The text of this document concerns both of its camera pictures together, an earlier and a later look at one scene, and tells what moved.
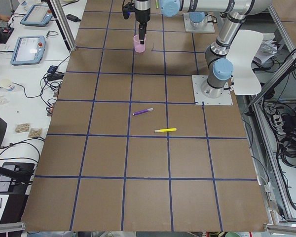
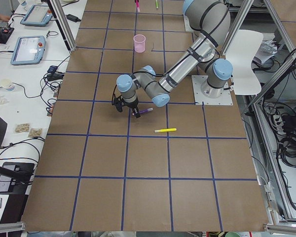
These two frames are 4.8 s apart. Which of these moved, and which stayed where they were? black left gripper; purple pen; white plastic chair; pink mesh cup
Moved: black left gripper
Stayed: white plastic chair; pink mesh cup; purple pen
